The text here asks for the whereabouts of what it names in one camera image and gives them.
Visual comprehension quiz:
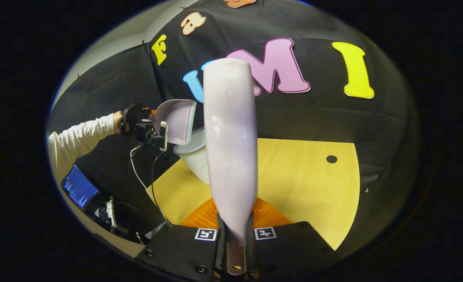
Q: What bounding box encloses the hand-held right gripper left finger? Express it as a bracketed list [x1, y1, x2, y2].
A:
[135, 198, 226, 282]

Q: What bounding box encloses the black backdrop cloth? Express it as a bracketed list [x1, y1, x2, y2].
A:
[47, 0, 420, 235]

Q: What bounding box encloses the small pink broom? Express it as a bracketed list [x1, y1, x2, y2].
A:
[203, 58, 258, 276]

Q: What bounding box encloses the pink dustpan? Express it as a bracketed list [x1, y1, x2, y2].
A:
[152, 99, 197, 146]

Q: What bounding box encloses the laptop screen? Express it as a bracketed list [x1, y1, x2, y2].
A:
[62, 164, 100, 209]

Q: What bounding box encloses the white power strip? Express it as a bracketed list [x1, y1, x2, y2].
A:
[104, 196, 118, 231]

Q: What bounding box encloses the wooden desktop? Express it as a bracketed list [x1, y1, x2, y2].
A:
[147, 138, 360, 251]

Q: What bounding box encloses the white garbage bin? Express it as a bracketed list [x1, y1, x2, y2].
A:
[173, 126, 212, 185]

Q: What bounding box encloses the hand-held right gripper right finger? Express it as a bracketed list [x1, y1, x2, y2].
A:
[247, 197, 336, 282]

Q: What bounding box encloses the black cable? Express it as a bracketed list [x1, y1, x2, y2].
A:
[151, 152, 172, 224]

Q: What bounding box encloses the white cable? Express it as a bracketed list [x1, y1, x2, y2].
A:
[129, 146, 158, 207]

